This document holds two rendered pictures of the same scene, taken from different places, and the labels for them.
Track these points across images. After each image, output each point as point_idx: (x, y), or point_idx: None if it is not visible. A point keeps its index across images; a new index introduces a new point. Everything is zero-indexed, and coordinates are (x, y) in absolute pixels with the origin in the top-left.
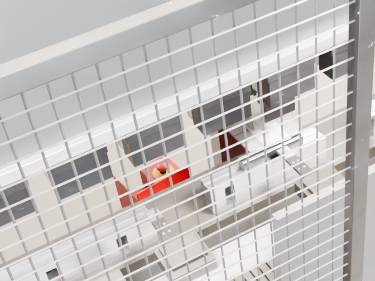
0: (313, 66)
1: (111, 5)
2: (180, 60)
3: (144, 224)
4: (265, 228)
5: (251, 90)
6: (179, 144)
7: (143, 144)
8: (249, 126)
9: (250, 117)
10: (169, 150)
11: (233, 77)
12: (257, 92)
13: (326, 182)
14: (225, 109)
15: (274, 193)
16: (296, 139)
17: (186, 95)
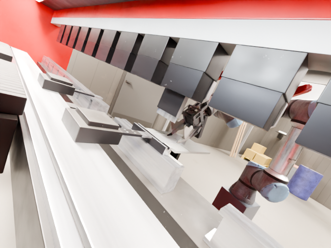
0: (202, 74)
1: None
2: None
3: (96, 103)
4: (66, 106)
5: (186, 110)
6: (122, 66)
7: (117, 53)
8: (168, 132)
9: (171, 124)
10: (119, 66)
11: None
12: (186, 114)
13: (95, 115)
14: (145, 62)
15: (122, 158)
16: (161, 143)
17: None
